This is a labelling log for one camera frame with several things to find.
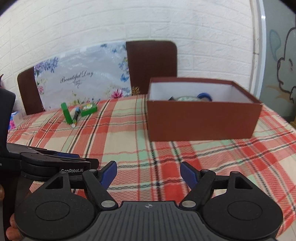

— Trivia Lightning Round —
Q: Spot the green rectangular stick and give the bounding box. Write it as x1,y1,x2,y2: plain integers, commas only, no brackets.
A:
61,102,73,125

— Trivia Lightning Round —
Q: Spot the dark marker pen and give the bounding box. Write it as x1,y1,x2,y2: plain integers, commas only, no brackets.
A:
71,107,80,128

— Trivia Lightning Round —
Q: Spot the small green box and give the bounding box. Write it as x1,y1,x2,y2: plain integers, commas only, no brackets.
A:
80,102,97,116

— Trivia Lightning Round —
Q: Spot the operator hand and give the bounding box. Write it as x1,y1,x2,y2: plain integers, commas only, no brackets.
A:
1,186,22,241

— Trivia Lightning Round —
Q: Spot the plaid bed sheet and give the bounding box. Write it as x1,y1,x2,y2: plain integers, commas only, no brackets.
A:
8,95,295,240

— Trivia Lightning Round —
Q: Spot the brown cardboard storage box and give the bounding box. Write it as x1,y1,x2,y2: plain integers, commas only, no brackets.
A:
147,77,262,142

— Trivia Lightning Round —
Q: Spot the blue tape roll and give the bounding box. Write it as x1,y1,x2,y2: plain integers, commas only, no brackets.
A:
197,92,212,102

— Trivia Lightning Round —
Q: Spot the clear wide tape roll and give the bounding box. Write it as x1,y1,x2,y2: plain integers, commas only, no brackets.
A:
176,96,201,101

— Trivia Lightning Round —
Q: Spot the dark brown headboard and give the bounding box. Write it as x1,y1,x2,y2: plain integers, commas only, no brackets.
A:
17,40,178,115

